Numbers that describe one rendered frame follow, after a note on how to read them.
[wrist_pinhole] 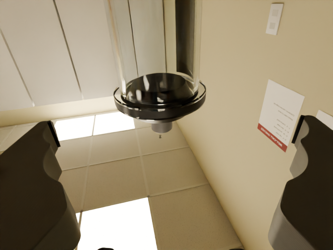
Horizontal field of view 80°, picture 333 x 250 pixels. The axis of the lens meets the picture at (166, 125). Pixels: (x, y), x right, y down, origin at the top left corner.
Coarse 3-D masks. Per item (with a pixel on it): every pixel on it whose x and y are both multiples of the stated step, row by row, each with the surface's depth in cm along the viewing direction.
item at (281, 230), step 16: (304, 128) 9; (320, 128) 9; (304, 144) 8; (320, 144) 8; (304, 160) 8; (320, 160) 7; (304, 176) 6; (320, 176) 6; (288, 192) 6; (304, 192) 6; (320, 192) 6; (288, 208) 6; (304, 208) 6; (320, 208) 6; (272, 224) 6; (288, 224) 5; (304, 224) 5; (320, 224) 5; (272, 240) 6; (288, 240) 5; (304, 240) 5; (320, 240) 5
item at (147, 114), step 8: (192, 104) 20; (200, 104) 21; (128, 112) 20; (136, 112) 20; (144, 112) 19; (152, 112) 19; (160, 112) 19; (168, 112) 19; (176, 112) 20; (184, 112) 20
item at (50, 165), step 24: (24, 144) 9; (48, 144) 9; (0, 168) 7; (24, 168) 7; (48, 168) 8; (0, 192) 6; (24, 192) 6; (48, 192) 6; (0, 216) 6; (24, 216) 6; (48, 216) 6; (72, 216) 6; (0, 240) 5; (24, 240) 5; (48, 240) 5; (72, 240) 6
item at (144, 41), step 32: (128, 0) 15; (160, 0) 15; (192, 0) 16; (128, 32) 17; (160, 32) 16; (192, 32) 18; (128, 64) 18; (160, 64) 18; (192, 64) 19; (128, 96) 21; (160, 96) 19; (192, 96) 21
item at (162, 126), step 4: (184, 116) 23; (140, 120) 22; (144, 120) 22; (164, 120) 21; (168, 120) 22; (172, 120) 22; (176, 120) 22; (152, 124) 25; (156, 124) 25; (160, 124) 25; (164, 124) 25; (168, 124) 25; (152, 128) 26; (156, 128) 25; (160, 128) 25; (164, 128) 25; (168, 128) 26; (160, 132) 25; (164, 132) 25
